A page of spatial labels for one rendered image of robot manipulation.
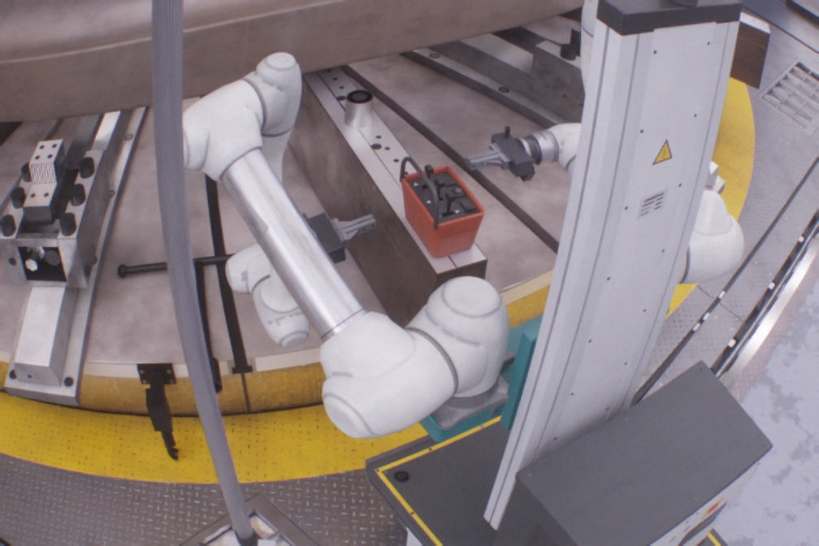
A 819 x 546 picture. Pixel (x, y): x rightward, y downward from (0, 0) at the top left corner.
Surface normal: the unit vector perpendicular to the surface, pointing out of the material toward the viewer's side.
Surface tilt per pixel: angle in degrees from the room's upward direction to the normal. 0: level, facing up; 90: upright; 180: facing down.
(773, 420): 0
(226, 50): 90
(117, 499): 0
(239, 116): 37
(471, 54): 71
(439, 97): 0
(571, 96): 90
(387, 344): 27
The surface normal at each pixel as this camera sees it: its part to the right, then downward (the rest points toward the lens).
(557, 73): -0.65, 0.48
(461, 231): 0.43, 0.72
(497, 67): -0.59, 0.23
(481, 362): 0.65, 0.50
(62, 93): 0.04, 0.69
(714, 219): 0.25, -0.12
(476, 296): 0.15, -0.76
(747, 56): -0.32, 0.64
